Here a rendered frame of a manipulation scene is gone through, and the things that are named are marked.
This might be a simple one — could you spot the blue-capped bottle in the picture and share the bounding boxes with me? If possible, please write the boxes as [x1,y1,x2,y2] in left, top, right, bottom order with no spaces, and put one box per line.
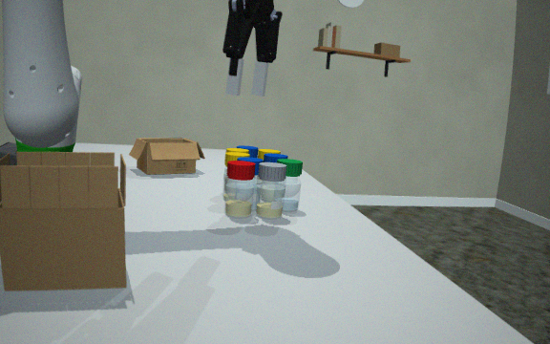
[237,146,258,158]
[264,154,287,162]

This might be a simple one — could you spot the glass bottle with grey cap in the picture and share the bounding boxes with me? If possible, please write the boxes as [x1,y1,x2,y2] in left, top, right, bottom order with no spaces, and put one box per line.
[255,162,286,220]

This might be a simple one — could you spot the clear glass bottle with red cap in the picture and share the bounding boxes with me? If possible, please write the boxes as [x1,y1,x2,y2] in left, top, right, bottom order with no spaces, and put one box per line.
[224,161,255,219]

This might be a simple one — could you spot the clear glass bottle with green cap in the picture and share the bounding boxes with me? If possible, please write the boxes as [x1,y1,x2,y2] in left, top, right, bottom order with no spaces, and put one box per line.
[277,159,303,212]

